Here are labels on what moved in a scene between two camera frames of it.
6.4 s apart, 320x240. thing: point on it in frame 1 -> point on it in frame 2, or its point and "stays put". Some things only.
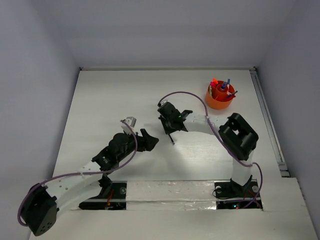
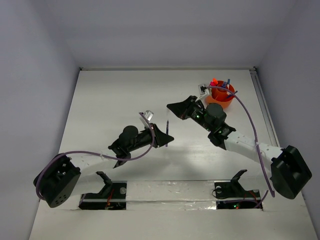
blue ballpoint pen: [232, 94] stays put
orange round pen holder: [220, 96] stays put
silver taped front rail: [170, 195] stays put
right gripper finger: [168, 128] -> [181, 108]
